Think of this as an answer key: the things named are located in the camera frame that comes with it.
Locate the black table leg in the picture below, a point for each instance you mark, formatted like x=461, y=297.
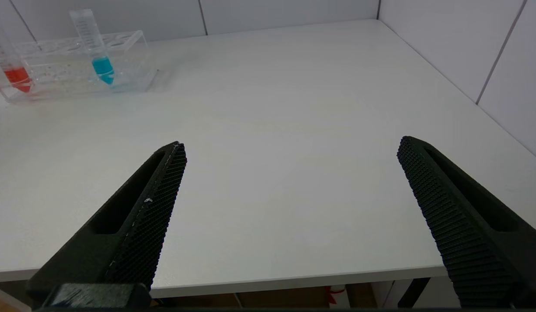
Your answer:
x=413, y=292

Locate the clear graduated plastic test tube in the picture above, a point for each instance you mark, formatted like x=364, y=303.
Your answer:
x=103, y=67

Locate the small red object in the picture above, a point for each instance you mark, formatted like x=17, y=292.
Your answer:
x=331, y=294

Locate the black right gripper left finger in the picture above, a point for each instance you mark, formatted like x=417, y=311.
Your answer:
x=142, y=225

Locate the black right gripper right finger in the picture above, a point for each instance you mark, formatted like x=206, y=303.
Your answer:
x=467, y=234

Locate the clear acrylic test tube rack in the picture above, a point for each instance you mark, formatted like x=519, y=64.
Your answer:
x=64, y=76

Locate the red liquid test tube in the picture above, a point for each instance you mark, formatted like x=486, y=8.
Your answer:
x=17, y=76

